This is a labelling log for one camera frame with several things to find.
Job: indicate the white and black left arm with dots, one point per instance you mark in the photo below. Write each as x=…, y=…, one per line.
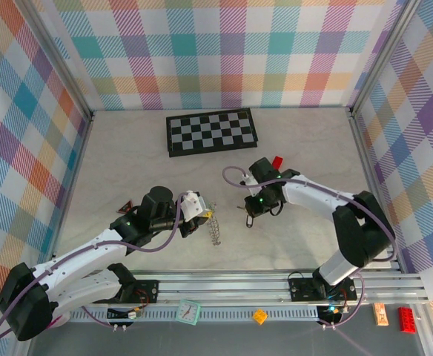
x=83, y=256

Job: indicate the black and silver chessboard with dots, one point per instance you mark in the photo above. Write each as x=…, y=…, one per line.
x=213, y=131

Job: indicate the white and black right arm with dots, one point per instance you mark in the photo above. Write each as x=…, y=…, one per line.
x=361, y=230

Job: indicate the black connector board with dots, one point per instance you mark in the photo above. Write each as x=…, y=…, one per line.
x=118, y=314
x=329, y=316

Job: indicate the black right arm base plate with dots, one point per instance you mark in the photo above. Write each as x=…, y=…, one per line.
x=301, y=289

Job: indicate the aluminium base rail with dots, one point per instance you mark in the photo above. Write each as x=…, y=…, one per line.
x=220, y=287

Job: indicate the teal toy clock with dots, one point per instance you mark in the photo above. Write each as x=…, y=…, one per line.
x=188, y=312

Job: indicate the aluminium frame post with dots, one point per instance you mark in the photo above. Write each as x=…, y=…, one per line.
x=65, y=70
x=381, y=55

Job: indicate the small red toy brick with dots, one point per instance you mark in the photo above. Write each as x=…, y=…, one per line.
x=278, y=162

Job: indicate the printed wooden block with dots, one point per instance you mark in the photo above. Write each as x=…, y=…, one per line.
x=380, y=314

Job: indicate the red green triangular toy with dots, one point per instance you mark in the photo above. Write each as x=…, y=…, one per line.
x=125, y=208

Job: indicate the aluminium side rail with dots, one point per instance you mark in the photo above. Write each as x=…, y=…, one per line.
x=372, y=167
x=72, y=178

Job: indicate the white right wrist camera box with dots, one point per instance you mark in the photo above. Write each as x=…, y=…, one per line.
x=247, y=180

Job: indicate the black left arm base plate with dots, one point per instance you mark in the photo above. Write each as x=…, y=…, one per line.
x=149, y=287

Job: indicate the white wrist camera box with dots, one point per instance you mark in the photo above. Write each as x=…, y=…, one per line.
x=247, y=180
x=193, y=204

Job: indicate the small orange toy brick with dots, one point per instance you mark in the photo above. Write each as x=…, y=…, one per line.
x=260, y=316

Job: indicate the long red toy brick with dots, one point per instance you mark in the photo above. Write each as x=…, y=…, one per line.
x=407, y=319

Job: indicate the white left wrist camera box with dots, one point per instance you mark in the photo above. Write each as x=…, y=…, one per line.
x=193, y=204

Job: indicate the pink round object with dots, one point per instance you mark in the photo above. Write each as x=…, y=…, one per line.
x=61, y=321

